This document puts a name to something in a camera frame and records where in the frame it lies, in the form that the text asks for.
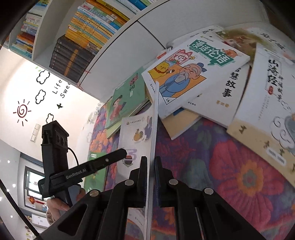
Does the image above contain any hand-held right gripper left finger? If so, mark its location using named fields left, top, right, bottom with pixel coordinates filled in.
left=38, top=156, right=150, bottom=240

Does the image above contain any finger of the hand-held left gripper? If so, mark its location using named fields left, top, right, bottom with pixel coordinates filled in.
left=77, top=149, right=128, bottom=178

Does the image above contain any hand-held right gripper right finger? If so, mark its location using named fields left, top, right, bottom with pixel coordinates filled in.
left=154, top=156, right=265, bottom=240

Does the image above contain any thin white animal picture book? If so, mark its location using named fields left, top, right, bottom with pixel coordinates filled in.
left=116, top=81, right=160, bottom=240

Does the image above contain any beige illustrated book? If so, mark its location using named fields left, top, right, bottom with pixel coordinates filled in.
left=161, top=107, right=203, bottom=140

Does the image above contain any green book with child figure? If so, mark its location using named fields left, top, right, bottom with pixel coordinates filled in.
left=105, top=72, right=150, bottom=131

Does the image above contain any white book with black characters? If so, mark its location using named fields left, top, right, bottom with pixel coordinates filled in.
left=181, top=61, right=253, bottom=129

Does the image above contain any white cartoon old man book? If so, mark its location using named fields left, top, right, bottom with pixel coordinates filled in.
left=141, top=37, right=251, bottom=119

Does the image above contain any row of black books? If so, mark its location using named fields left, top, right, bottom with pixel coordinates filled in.
left=49, top=35, right=93, bottom=84

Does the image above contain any row of mixed colourful books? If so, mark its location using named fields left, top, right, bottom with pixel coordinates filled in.
left=10, top=11, right=44, bottom=59

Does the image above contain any row of yellow books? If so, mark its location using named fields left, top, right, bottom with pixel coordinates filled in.
left=65, top=0, right=136, bottom=52

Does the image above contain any row of white blue books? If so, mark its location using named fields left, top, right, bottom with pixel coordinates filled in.
left=115, top=0, right=162, bottom=11

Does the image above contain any person's left hand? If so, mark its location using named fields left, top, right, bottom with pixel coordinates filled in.
left=46, top=185, right=86, bottom=223

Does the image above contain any light green book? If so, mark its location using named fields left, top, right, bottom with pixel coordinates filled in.
left=83, top=151, right=109, bottom=192

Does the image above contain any window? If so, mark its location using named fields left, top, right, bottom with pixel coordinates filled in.
left=23, top=165, right=46, bottom=199

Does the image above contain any floral blanket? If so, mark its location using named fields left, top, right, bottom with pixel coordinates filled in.
left=86, top=99, right=295, bottom=240

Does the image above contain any white bookshelf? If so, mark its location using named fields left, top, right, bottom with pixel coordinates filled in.
left=5, top=0, right=272, bottom=102

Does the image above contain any cream book with cloud drawing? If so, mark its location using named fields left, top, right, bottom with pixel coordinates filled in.
left=226, top=43, right=295, bottom=188

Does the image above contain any white softcover book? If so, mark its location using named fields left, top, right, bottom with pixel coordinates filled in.
left=167, top=25, right=225, bottom=50

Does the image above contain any white book with landscape picture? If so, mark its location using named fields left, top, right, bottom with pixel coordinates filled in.
left=215, top=27, right=291, bottom=63

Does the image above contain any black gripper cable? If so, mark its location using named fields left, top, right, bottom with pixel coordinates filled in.
left=67, top=147, right=79, bottom=166

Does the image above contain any white wall switch panel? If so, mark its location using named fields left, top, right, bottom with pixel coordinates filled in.
left=30, top=123, right=41, bottom=142

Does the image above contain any red sun wall decal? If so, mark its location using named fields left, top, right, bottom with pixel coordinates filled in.
left=13, top=99, right=32, bottom=127

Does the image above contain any black lettering wall decal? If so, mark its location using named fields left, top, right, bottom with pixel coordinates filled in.
left=52, top=80, right=72, bottom=98

